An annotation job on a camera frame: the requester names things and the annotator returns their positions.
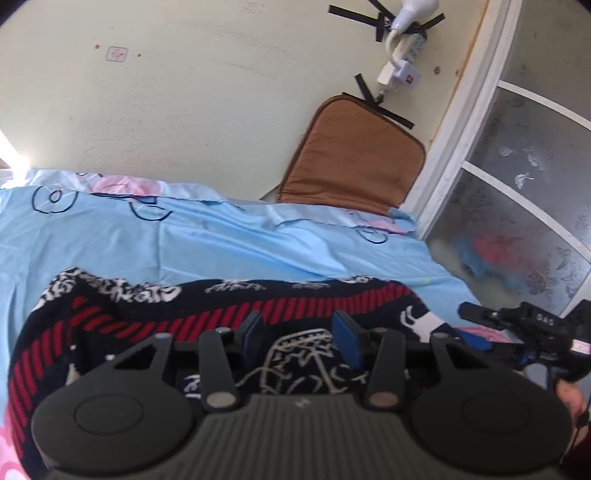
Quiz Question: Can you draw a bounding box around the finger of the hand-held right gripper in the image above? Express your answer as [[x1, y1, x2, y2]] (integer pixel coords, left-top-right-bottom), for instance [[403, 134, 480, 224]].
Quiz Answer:
[[458, 301, 522, 332], [455, 325, 536, 366]]

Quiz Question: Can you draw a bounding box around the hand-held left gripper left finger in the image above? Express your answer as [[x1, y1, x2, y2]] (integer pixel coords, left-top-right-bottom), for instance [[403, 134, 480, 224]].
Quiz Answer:
[[112, 311, 264, 413]]

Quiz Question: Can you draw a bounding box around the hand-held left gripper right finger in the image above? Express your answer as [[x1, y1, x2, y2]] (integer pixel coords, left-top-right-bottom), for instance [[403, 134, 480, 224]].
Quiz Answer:
[[333, 310, 490, 411]]

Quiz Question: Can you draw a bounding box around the navy patterned sweater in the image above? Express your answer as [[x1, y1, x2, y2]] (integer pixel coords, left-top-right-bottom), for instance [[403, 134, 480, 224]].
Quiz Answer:
[[7, 267, 462, 477]]

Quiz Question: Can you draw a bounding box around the person's right hand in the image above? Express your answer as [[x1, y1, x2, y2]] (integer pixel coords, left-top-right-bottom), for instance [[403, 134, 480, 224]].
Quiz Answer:
[[553, 379, 591, 428]]

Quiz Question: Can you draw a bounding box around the cartoon pig printed blanket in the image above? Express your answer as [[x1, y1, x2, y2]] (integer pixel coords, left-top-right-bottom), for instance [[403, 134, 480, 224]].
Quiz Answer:
[[0, 168, 522, 480]]

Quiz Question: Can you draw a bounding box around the white frosted glass door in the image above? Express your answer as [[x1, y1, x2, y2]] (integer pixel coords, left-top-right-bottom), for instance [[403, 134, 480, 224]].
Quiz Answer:
[[406, 0, 591, 320]]

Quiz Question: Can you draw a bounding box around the brown seat cushion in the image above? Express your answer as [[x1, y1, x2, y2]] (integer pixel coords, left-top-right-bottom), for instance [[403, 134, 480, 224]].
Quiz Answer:
[[276, 93, 426, 216]]

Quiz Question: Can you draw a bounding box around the white power strip with plug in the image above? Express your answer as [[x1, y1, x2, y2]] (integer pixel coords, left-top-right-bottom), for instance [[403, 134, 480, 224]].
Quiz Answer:
[[329, 0, 446, 130]]

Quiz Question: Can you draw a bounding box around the white plug adapter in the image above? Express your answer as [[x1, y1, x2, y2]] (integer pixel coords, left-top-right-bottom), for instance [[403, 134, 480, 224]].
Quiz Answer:
[[376, 60, 424, 89]]

